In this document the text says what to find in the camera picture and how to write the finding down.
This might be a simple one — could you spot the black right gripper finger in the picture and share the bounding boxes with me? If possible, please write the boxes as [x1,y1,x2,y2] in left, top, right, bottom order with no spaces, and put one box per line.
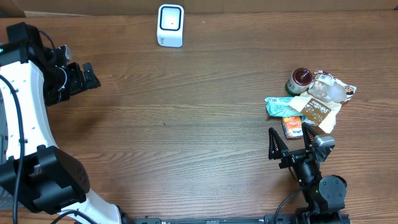
[269,128,289,160]
[302,123,318,149]

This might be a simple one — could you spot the orange Kleenex tissue pack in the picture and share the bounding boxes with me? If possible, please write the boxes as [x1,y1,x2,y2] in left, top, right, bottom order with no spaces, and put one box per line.
[282,116,303,139]

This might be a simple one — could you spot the beige paper pouch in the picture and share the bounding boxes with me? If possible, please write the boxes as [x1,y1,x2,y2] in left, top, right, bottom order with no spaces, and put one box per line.
[289,70,356,134]

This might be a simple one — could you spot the green wet wipes pack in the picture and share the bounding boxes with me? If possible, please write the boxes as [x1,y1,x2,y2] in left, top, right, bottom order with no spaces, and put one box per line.
[264,96,303,118]

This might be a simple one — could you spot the jar with dark red lid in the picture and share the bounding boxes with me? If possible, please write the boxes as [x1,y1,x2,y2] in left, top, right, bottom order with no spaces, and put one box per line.
[285,68,313,96]

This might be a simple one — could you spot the teal Kleenex tissue pack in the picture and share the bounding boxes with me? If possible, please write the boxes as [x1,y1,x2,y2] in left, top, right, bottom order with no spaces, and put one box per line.
[301,116,317,126]

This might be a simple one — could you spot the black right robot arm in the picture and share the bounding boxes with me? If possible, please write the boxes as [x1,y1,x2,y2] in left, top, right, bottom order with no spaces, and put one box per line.
[269,123,351,224]

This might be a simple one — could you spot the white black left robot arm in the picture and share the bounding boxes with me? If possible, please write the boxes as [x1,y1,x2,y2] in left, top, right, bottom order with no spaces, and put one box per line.
[1,22,130,223]

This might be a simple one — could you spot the white black barcode scanner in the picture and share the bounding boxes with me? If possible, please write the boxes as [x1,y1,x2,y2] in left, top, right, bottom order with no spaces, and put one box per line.
[157,4,185,48]

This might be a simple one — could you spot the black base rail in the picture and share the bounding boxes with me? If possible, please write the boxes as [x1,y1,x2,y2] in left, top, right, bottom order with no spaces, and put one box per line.
[124,213,312,224]

